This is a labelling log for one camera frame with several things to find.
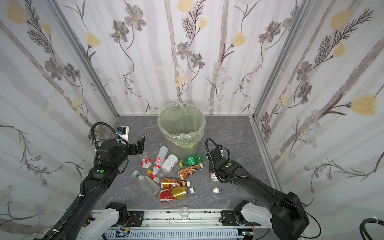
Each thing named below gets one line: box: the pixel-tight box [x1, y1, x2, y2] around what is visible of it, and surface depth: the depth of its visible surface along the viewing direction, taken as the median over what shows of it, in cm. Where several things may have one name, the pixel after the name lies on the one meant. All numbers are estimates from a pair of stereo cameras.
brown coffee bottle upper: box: [177, 163, 204, 181], surface depth 88 cm
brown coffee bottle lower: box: [160, 177, 191, 189], surface depth 83 cm
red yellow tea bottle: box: [159, 186, 195, 203], surface depth 78 cm
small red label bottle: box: [140, 158, 152, 169], surface depth 91 cm
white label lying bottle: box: [161, 154, 179, 173], surface depth 90 cm
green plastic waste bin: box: [157, 102, 206, 161], surface depth 90 cm
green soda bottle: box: [179, 153, 205, 168], surface depth 92 cm
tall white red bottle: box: [151, 146, 169, 178], surface depth 92 cm
